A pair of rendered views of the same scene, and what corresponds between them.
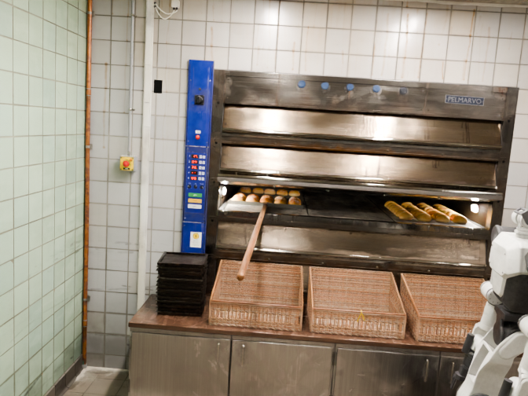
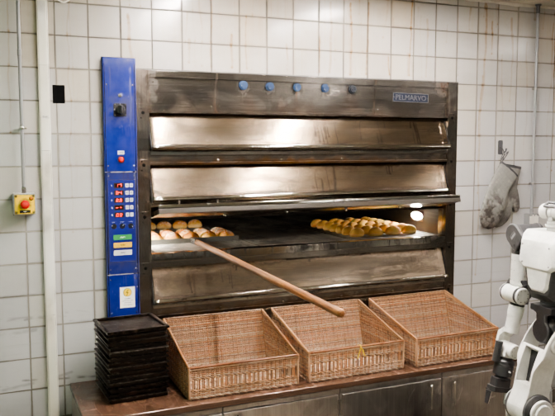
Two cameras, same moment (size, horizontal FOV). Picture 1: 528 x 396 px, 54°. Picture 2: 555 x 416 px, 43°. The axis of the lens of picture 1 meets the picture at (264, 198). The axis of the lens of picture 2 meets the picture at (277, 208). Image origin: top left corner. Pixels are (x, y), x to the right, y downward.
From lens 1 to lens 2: 123 cm
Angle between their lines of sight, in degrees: 25
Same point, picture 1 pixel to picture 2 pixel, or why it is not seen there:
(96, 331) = not seen: outside the picture
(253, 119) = (188, 132)
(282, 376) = not seen: outside the picture
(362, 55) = (307, 49)
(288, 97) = (229, 101)
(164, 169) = (75, 206)
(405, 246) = (367, 267)
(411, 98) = (360, 97)
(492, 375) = (543, 373)
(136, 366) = not seen: outside the picture
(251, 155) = (189, 178)
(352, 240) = (312, 267)
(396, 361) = (401, 394)
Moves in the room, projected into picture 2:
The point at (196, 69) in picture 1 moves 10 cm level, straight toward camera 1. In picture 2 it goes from (113, 69) to (120, 68)
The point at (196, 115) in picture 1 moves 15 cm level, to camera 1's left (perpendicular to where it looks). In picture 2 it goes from (117, 130) to (86, 130)
